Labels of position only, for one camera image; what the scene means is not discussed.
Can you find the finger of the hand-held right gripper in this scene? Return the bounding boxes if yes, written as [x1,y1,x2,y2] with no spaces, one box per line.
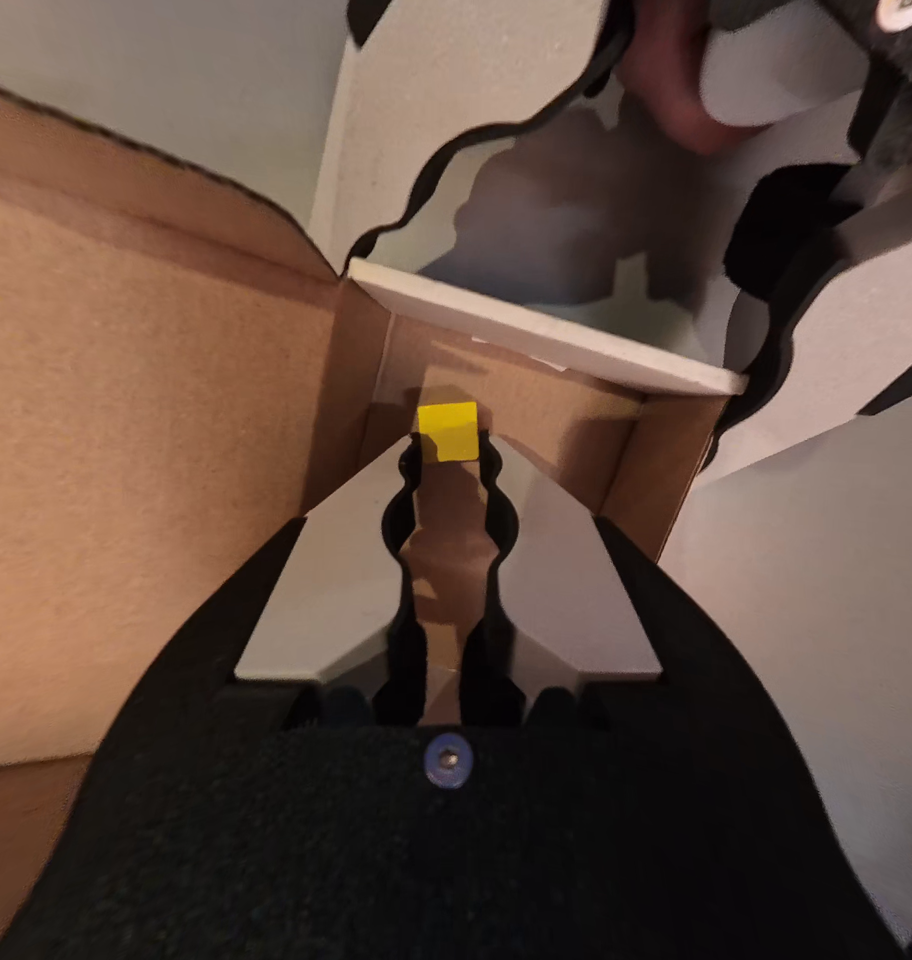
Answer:
[702,163,912,481]
[340,0,637,276]

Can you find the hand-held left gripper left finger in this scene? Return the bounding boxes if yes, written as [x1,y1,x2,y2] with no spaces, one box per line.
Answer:
[234,432,428,723]

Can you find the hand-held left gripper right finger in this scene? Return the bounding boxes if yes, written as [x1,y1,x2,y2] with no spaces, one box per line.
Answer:
[462,429,664,726]

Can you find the small yellow square piece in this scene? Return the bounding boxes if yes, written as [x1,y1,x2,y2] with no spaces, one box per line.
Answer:
[417,402,479,463]

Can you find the white cardboard box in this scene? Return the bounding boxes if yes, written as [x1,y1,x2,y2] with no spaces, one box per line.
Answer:
[0,78,751,960]

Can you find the person's right hand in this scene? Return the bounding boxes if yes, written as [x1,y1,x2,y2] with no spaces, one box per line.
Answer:
[619,0,760,155]

